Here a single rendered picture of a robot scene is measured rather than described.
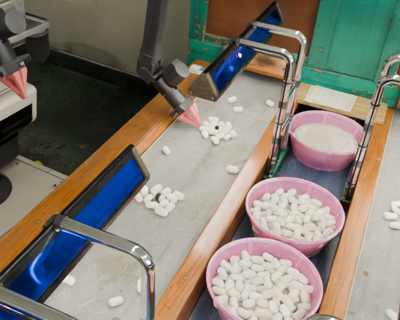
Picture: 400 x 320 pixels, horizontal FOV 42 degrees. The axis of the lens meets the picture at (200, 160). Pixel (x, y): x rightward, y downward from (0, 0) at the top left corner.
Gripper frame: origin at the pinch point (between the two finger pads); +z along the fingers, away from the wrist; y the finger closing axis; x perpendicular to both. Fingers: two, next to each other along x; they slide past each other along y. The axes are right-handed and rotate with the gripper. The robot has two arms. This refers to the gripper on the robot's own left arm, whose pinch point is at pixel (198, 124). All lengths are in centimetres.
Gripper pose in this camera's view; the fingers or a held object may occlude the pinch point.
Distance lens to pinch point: 172.7
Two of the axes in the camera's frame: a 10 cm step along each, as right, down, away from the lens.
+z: 6.5, 7.5, 1.4
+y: 4.1, -5.0, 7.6
